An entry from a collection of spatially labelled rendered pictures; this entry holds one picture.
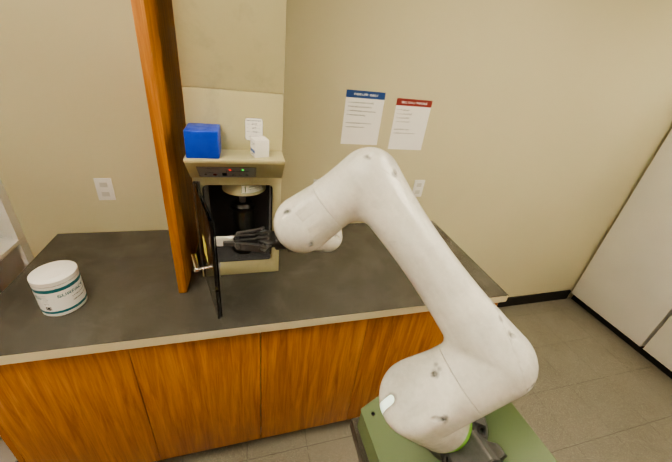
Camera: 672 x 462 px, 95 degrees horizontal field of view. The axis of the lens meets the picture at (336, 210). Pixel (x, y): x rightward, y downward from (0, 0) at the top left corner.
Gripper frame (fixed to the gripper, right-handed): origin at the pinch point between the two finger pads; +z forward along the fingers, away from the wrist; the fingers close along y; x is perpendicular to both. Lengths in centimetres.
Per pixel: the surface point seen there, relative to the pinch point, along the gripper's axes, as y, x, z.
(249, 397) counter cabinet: 3, 82, -7
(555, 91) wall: -68, -51, -185
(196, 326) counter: 2.9, 34.0, 10.6
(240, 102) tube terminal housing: -24.2, -39.4, -6.2
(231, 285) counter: -17.2, 34.0, -0.4
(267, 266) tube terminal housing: -24.3, 30.8, -15.7
